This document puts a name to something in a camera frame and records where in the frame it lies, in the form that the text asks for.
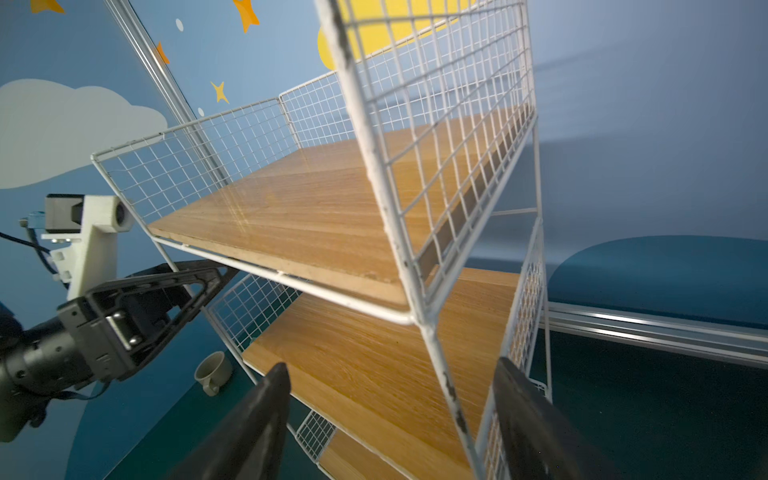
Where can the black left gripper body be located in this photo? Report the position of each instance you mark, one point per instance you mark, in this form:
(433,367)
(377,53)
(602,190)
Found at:
(73,315)

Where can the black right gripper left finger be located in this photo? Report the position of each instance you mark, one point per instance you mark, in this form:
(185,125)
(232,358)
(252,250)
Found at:
(248,443)

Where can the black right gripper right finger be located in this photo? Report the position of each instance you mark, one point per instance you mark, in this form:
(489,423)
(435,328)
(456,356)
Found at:
(538,441)

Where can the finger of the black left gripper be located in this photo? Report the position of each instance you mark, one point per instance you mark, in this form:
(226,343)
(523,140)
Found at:
(131,320)

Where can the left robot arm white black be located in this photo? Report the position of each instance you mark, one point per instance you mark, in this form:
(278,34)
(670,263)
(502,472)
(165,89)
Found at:
(39,365)

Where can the beige ceramic mug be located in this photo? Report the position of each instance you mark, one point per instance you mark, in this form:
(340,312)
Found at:
(213,373)

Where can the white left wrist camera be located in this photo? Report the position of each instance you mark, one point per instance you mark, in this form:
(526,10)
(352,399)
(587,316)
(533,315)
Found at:
(77,236)

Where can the white wire three-tier shelf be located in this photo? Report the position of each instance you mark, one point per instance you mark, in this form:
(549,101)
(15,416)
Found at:
(351,203)

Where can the aluminium frame post left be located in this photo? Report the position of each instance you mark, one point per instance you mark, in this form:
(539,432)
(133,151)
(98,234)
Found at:
(132,27)

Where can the aluminium frame rail back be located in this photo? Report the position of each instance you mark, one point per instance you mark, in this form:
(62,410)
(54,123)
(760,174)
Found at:
(713,341)

